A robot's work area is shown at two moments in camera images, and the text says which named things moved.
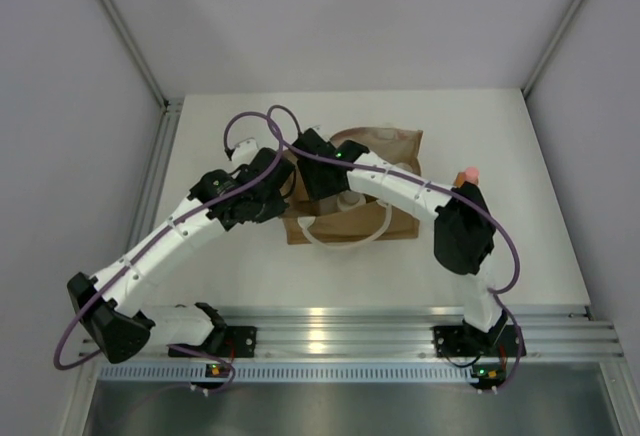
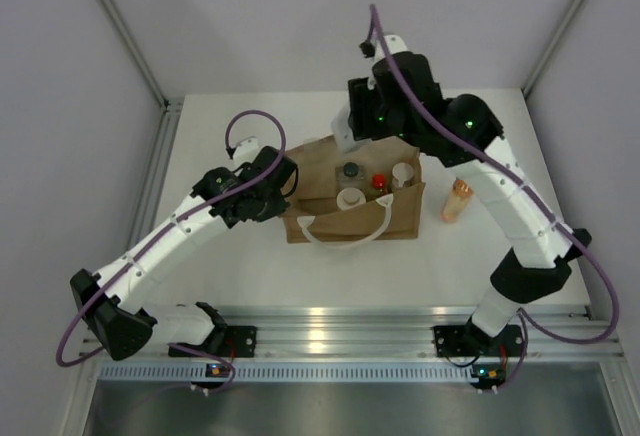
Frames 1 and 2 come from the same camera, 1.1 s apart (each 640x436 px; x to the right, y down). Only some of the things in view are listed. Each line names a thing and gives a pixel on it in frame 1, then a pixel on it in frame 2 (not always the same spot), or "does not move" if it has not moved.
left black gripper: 276,208 does not move
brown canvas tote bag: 321,221 does not move
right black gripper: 315,191 -> 362,96
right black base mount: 465,342 does not move
